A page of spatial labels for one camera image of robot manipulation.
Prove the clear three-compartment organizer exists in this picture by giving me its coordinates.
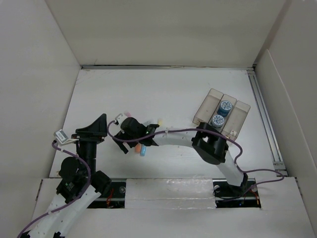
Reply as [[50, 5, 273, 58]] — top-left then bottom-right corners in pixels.
[[193, 88, 251, 141]]

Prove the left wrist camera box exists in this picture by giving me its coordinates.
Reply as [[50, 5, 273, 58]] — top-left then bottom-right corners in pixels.
[[54, 129, 69, 145]]

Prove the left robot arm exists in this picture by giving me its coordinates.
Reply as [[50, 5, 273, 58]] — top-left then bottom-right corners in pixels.
[[18, 114, 111, 238]]

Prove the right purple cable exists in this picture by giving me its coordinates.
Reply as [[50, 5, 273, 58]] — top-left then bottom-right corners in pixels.
[[106, 119, 287, 196]]

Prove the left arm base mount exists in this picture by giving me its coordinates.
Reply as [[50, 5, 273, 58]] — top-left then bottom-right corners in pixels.
[[92, 179, 126, 209]]

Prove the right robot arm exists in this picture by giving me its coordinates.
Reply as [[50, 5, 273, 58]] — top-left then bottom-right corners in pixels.
[[107, 117, 248, 195]]

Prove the blue highlighter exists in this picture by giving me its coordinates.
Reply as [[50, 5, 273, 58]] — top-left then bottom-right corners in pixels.
[[140, 145, 147, 157]]

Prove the aluminium rail right side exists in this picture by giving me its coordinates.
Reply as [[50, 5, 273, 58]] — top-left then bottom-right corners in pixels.
[[247, 68, 288, 177]]

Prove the orange highlighter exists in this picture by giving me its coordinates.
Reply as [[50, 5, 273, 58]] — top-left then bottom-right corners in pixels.
[[134, 144, 142, 153]]

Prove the blue patterned tape roll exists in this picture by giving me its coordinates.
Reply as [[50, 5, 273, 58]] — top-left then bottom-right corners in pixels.
[[211, 115, 225, 128]]

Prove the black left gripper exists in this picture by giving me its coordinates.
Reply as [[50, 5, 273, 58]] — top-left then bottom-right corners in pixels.
[[72, 113, 107, 173]]

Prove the white eraser block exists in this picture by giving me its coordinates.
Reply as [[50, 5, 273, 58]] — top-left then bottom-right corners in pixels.
[[226, 130, 237, 140]]

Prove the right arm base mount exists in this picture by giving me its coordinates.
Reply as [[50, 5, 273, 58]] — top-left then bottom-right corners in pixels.
[[213, 180, 261, 209]]

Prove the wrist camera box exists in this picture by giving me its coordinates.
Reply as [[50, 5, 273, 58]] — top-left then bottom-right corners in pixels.
[[54, 129, 69, 145], [114, 114, 127, 125]]

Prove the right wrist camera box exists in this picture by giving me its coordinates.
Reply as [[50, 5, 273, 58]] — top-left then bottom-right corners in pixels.
[[114, 114, 127, 125]]

